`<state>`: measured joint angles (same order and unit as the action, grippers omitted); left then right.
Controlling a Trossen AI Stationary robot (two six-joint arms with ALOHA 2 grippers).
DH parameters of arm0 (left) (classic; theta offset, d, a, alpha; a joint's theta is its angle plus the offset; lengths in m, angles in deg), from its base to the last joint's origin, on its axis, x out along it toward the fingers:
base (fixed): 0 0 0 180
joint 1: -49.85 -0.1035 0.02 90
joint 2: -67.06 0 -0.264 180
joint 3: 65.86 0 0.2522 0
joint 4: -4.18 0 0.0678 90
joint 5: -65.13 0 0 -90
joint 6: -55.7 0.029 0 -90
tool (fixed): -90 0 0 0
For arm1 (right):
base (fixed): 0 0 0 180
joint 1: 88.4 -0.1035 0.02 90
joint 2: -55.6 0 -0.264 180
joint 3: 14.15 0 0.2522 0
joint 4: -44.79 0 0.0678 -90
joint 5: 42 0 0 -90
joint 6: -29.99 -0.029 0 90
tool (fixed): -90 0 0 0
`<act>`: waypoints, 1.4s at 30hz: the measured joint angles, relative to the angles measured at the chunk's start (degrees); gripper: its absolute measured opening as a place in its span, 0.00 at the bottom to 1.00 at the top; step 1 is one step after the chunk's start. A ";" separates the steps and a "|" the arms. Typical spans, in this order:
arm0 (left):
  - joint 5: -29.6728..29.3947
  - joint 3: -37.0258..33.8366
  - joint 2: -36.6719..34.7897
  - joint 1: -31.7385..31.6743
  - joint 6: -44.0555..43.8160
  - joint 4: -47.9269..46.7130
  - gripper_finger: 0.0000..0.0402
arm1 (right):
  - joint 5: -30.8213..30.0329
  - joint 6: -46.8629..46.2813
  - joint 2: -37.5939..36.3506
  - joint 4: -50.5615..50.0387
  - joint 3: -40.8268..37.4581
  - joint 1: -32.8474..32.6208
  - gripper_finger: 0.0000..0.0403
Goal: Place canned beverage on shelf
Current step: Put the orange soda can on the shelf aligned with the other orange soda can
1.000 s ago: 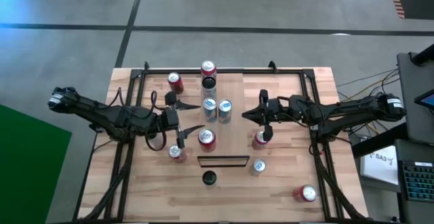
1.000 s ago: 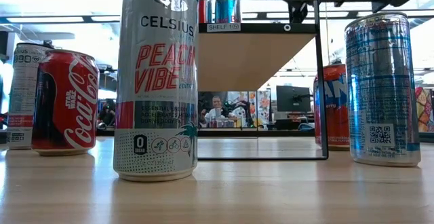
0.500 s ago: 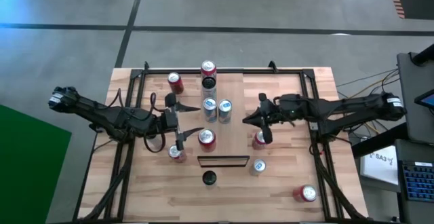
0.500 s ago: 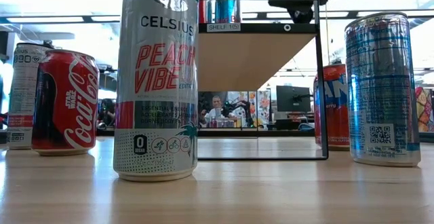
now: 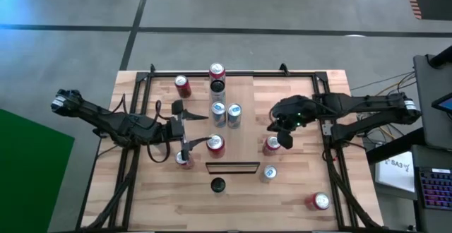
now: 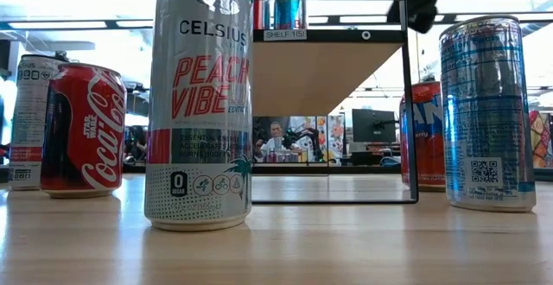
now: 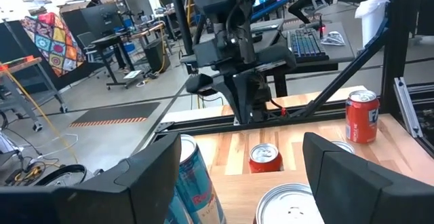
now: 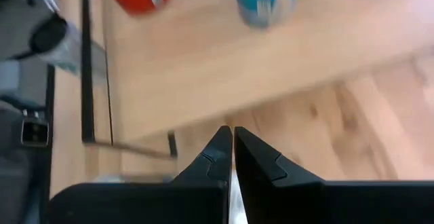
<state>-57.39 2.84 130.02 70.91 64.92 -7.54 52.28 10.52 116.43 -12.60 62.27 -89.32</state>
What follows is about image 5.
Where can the black backlit keyboard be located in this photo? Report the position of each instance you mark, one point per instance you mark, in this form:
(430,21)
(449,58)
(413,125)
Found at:
(436,190)

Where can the monitor with blue screen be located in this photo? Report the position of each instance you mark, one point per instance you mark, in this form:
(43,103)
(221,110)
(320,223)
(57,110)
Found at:
(445,104)

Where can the green floor mat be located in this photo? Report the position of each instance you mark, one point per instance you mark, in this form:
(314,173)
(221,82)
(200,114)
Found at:
(28,176)

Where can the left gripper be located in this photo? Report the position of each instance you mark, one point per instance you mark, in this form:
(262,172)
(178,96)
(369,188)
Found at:
(183,130)

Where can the white SA3 sign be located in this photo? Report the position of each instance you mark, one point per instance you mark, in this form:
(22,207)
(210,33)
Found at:
(395,173)

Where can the Coca-Cola Star Wars can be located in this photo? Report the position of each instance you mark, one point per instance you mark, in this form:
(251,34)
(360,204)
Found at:
(185,162)

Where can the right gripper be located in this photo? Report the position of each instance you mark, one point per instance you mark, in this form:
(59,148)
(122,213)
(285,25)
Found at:
(285,139)

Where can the blue silver energy can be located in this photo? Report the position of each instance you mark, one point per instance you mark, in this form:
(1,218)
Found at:
(269,173)
(219,114)
(234,116)

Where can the orange Fanta can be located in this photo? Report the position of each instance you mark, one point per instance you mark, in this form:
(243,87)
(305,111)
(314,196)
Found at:
(272,144)
(217,71)

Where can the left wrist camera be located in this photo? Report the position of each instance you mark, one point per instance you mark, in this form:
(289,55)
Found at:
(176,127)

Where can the black pole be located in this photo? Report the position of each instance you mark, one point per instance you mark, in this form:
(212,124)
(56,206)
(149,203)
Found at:
(441,58)

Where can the grey desk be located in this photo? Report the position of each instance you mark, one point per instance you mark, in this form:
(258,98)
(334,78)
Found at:
(434,81)
(434,222)

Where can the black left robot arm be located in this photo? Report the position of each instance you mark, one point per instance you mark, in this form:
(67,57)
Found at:
(106,120)

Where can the Celsius Peach Vibe can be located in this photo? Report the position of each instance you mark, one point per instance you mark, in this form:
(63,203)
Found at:
(218,185)

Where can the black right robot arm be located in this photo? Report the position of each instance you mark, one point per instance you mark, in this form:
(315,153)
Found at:
(353,104)

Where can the black aluminium table frame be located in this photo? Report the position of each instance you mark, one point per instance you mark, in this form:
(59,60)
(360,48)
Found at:
(247,73)

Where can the black diagonal bar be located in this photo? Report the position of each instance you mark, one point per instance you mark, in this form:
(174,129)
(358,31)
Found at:
(392,146)

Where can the red soda can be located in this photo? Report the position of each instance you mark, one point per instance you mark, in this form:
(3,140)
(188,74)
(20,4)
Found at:
(183,89)
(215,144)
(318,201)

